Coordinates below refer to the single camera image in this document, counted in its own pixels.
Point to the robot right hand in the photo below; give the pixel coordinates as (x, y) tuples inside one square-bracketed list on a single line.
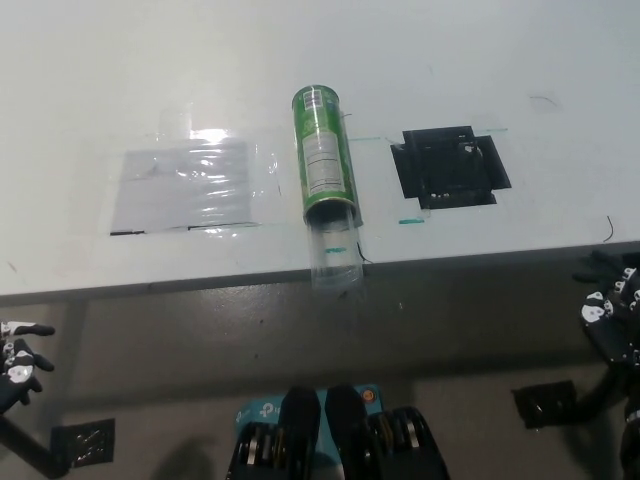
[(612, 327)]

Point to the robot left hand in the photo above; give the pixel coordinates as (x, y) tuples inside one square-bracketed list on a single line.
[(17, 367)]

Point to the clear plastic chips tray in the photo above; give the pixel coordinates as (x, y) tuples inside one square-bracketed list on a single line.
[(336, 250)]

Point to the green chips can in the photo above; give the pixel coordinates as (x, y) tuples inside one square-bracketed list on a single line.
[(322, 150)]

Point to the black table leg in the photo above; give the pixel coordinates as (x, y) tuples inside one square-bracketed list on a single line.
[(35, 450), (597, 395)]

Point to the black floor tape patch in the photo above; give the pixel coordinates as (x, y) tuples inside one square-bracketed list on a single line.
[(85, 442), (545, 405)]

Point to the black tape square patch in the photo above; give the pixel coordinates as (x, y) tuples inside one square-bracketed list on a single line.
[(450, 170)]

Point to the short teal tape strip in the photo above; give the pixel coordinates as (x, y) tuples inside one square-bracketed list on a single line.
[(410, 221)]

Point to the clear tape film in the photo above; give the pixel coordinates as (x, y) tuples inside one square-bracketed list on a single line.
[(265, 170)]

